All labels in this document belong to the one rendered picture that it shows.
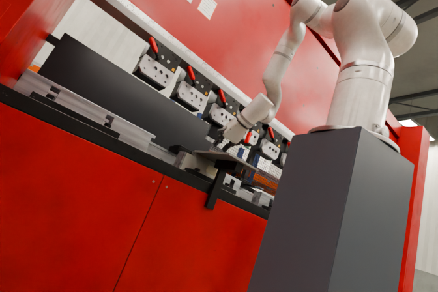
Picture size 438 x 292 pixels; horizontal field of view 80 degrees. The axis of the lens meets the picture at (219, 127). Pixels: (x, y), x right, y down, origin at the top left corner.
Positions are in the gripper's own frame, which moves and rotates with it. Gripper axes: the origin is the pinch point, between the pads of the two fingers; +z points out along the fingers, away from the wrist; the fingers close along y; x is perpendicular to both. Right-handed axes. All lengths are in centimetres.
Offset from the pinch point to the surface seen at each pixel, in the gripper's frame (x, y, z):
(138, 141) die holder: 5.5, 35.6, 15.0
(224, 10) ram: -45, 26, -47
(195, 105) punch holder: -10.6, 19.1, -6.6
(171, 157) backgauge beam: -17.4, 5.7, 28.7
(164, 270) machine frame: 41, 9, 39
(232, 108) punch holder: -17.3, -1.3, -14.1
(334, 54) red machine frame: -72, -70, -82
